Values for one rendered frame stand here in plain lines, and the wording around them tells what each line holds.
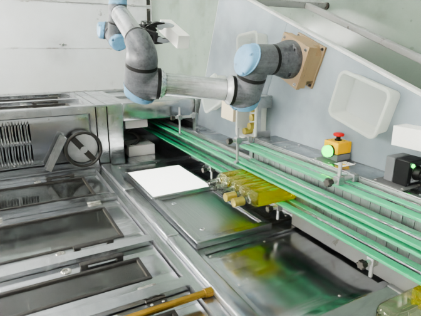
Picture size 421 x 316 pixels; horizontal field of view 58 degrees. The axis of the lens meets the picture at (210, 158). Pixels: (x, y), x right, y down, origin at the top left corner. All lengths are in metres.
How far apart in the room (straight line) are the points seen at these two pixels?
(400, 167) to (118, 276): 0.96
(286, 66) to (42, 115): 1.37
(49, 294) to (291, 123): 1.15
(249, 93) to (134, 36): 0.47
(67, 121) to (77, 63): 2.80
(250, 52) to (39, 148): 1.38
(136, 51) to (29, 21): 3.69
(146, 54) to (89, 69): 3.75
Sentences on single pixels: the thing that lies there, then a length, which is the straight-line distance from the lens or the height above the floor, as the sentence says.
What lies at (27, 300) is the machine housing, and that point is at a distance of 1.33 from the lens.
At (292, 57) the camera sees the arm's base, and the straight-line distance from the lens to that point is 1.53.
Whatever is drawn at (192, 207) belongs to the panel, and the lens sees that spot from 1.71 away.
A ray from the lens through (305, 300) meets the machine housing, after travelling 1.24.
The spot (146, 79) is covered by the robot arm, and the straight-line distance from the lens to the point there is 1.41.
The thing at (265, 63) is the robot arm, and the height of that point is 0.99.
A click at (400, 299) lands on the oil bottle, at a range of 1.18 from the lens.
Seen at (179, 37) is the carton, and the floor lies 1.10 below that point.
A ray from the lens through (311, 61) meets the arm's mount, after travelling 1.56.
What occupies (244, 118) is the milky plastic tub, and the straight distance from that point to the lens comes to 1.95.
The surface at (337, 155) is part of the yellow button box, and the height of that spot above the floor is 0.82.
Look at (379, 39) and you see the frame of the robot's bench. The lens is 2.13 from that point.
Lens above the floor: 1.87
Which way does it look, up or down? 27 degrees down
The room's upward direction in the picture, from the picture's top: 99 degrees counter-clockwise
